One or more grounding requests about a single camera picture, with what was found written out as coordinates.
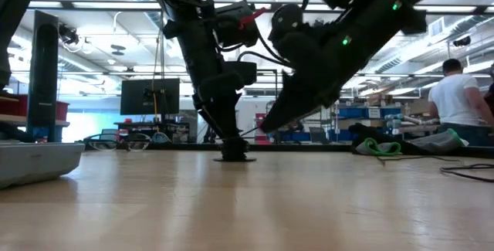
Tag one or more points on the red stacked boxes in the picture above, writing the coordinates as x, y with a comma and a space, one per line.
259, 121

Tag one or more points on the black plastic spool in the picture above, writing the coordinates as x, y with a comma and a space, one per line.
234, 150

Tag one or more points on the blue storage bins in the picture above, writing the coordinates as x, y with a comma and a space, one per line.
355, 112

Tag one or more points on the dark aluminium table frame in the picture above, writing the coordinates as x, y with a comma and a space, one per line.
308, 146

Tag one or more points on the black hanging camera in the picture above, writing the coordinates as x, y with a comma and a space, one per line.
68, 34

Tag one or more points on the grey plastic tool case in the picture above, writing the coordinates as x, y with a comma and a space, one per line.
34, 162

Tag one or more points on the clear bag with green rim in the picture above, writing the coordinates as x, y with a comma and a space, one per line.
436, 142

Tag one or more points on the black overhead frame beam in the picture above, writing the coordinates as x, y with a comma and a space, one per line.
116, 5

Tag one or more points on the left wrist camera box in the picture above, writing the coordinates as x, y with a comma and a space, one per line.
241, 72

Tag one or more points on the red storage bin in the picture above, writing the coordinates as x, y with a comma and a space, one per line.
13, 106

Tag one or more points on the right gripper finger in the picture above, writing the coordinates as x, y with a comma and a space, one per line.
305, 108
285, 100

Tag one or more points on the black pouch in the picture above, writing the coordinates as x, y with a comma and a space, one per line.
363, 132

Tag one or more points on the wooden shelf board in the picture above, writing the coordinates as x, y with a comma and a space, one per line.
11, 119

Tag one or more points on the wooden workbench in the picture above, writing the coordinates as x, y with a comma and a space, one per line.
417, 127

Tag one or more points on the black stand with white base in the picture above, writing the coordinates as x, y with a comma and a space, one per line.
42, 89

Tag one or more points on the black ceiling speaker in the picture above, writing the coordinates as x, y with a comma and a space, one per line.
462, 41

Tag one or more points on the grey pouch with green trim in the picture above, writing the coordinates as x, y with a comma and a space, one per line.
372, 146

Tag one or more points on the rolled white teal fabric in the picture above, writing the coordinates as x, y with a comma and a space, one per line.
409, 119

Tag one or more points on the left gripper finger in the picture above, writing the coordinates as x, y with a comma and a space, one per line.
212, 121
227, 117

